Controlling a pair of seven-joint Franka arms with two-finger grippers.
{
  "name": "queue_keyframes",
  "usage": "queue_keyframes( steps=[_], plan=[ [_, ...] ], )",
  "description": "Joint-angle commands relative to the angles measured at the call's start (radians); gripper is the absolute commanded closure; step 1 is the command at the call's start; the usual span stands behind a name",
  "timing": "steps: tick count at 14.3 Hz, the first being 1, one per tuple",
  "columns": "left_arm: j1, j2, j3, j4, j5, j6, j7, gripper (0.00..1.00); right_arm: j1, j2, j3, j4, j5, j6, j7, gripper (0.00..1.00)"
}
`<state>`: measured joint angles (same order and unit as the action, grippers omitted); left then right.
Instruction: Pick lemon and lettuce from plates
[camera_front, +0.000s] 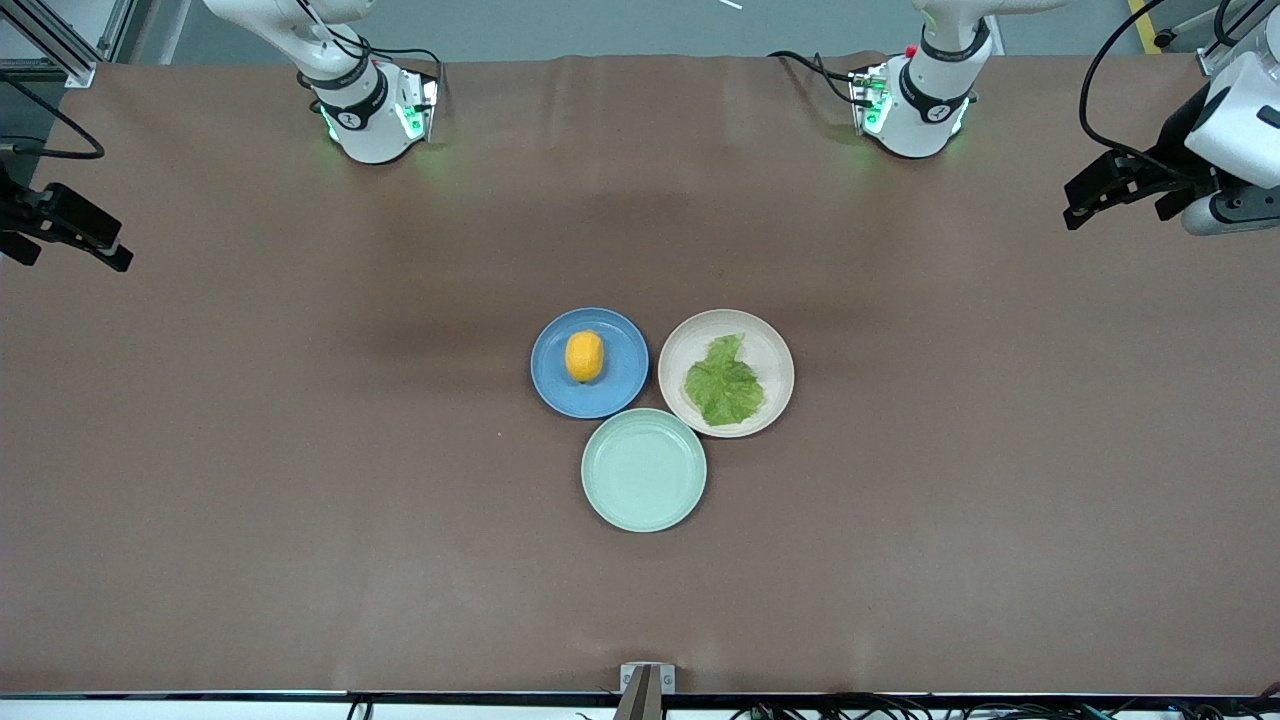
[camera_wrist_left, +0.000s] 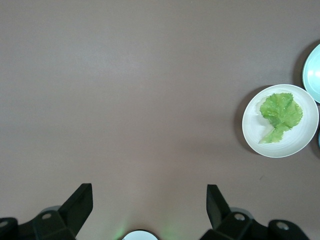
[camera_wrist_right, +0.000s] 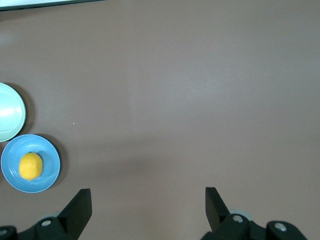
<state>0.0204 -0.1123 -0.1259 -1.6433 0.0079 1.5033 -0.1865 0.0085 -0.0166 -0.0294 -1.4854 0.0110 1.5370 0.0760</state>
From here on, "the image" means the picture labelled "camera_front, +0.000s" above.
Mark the green lettuce leaf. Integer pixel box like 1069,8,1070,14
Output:
684,334,767,428

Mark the yellow lemon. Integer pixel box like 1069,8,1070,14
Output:
565,331,606,384

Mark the brown table cover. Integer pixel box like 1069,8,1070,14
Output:
0,50,1280,697

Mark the beige plate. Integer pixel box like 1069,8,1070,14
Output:
657,309,796,439

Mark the blue plate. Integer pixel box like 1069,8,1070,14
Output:
530,307,650,420

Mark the mint green plate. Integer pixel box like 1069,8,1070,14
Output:
581,408,708,533

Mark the aluminium frame profile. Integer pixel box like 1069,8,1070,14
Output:
1150,0,1280,77
0,0,138,89

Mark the black left arm base cable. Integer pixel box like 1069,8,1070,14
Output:
768,49,863,107

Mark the white table edge rail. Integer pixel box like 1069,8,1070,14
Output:
0,689,1280,720

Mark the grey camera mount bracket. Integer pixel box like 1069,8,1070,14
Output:
614,662,677,720

